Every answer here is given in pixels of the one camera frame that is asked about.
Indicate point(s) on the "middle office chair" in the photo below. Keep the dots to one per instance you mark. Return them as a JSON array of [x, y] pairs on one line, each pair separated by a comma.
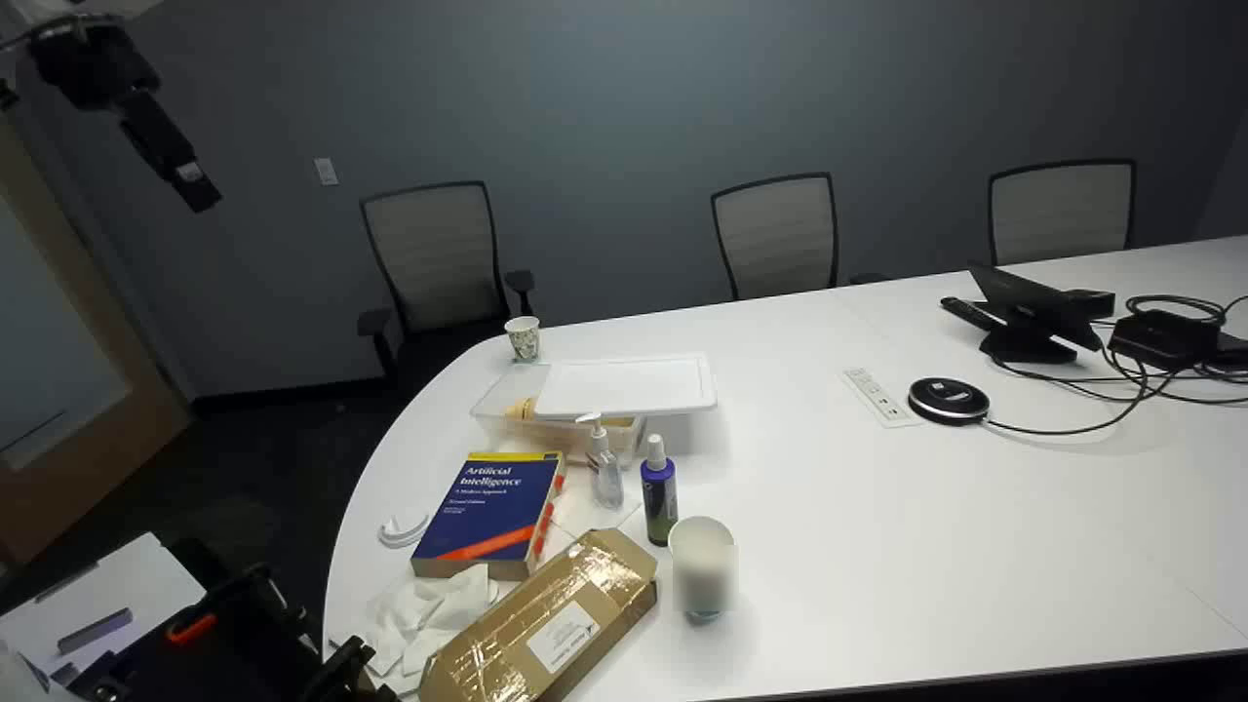
[[778, 235]]

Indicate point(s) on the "office chair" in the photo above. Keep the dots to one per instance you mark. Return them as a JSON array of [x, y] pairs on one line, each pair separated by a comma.
[[440, 254], [778, 235], [1064, 209]]

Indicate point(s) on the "white plastic tray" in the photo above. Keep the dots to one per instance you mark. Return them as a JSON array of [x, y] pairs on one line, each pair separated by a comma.
[[627, 387]]

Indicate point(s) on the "round black speakerphone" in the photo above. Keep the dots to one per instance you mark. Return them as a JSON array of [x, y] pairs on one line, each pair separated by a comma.
[[948, 401]]

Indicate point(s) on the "right office chair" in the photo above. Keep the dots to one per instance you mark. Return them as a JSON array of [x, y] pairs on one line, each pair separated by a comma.
[[1064, 209]]

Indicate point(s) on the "blue and yellow textbook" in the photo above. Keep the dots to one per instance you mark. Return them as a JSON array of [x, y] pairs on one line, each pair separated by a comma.
[[497, 515]]

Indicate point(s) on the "black conference phone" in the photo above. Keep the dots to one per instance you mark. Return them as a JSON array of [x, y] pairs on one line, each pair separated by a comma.
[[1027, 320]]

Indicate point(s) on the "brown cardboard box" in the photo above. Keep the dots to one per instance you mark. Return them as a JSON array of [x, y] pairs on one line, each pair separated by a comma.
[[550, 630]]

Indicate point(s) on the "blue spray bottle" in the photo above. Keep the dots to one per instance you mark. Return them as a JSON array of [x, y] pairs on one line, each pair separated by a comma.
[[661, 501]]

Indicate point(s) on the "white remote control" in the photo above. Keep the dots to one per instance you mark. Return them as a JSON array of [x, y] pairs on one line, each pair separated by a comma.
[[877, 396]]

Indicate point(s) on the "left office chair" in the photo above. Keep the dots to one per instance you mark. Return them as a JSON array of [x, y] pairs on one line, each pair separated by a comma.
[[440, 254]]

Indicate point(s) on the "patterned paper cup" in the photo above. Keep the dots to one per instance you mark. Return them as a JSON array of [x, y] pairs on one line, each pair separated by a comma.
[[702, 564]]

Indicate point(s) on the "clear pump bottle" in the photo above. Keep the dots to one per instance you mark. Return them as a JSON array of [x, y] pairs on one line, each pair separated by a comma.
[[604, 463]]

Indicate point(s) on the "white wall switch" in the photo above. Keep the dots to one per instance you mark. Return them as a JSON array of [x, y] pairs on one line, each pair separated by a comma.
[[327, 170]]

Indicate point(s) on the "white paper sheet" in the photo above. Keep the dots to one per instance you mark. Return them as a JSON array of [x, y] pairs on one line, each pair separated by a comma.
[[103, 612]]

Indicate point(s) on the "black power adapter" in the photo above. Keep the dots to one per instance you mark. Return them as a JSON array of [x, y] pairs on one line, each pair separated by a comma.
[[1164, 341]]

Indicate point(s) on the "crumpled white tissue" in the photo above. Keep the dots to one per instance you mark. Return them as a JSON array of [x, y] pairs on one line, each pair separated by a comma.
[[420, 621]]

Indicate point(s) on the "small paper cup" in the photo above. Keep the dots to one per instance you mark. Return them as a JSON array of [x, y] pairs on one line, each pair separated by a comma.
[[526, 336]]

